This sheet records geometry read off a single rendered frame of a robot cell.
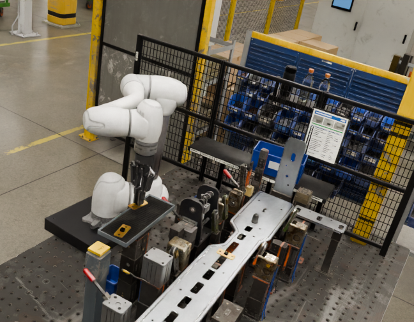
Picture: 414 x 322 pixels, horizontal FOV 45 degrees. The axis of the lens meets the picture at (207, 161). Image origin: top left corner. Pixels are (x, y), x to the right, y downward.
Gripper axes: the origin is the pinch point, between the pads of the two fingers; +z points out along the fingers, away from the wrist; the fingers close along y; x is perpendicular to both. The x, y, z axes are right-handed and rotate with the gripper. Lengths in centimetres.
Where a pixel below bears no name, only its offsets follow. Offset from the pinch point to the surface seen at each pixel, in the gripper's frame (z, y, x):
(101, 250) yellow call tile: 10.1, 8.0, -26.0
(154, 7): -27, -184, 197
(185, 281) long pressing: 26.1, 29.6, 1.3
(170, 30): -13, -165, 199
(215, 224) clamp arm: 22.2, 15.4, 39.1
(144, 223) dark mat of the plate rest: 10.0, 5.6, -0.8
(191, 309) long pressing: 26.2, 41.4, -8.8
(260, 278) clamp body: 32, 46, 36
